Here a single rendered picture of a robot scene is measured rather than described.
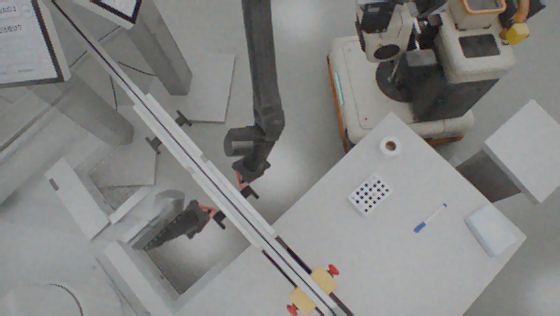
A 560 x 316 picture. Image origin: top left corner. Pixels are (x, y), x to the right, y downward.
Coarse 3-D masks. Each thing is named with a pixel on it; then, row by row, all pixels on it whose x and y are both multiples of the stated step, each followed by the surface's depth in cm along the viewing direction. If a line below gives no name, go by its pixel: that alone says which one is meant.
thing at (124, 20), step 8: (72, 0) 109; (80, 0) 109; (88, 0) 109; (96, 0) 110; (88, 8) 112; (96, 8) 112; (104, 8) 112; (112, 8) 114; (136, 8) 121; (104, 16) 116; (112, 16) 116; (120, 16) 116; (128, 16) 118; (136, 16) 121; (120, 24) 120; (128, 24) 120
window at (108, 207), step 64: (0, 0) 8; (0, 64) 4; (64, 64) 10; (0, 128) 3; (64, 128) 5; (128, 128) 13; (0, 192) 2; (64, 192) 3; (128, 192) 6; (192, 192) 16; (0, 256) 2; (64, 256) 2; (128, 256) 3; (192, 256) 6; (256, 256) 19
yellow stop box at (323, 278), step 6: (318, 270) 98; (324, 270) 98; (312, 276) 98; (318, 276) 98; (324, 276) 98; (330, 276) 98; (318, 282) 97; (324, 282) 97; (330, 282) 97; (336, 282) 97; (324, 288) 97; (330, 288) 97
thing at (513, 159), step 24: (528, 120) 122; (552, 120) 122; (480, 144) 124; (504, 144) 120; (528, 144) 120; (552, 144) 119; (456, 168) 179; (480, 168) 140; (504, 168) 120; (528, 168) 118; (552, 168) 117; (480, 192) 150; (504, 192) 135; (528, 192) 116
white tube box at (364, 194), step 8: (368, 184) 116; (376, 184) 116; (384, 184) 115; (352, 192) 115; (360, 192) 115; (368, 192) 115; (384, 192) 115; (352, 200) 115; (360, 200) 114; (368, 200) 114; (376, 200) 114; (360, 208) 114; (368, 208) 114
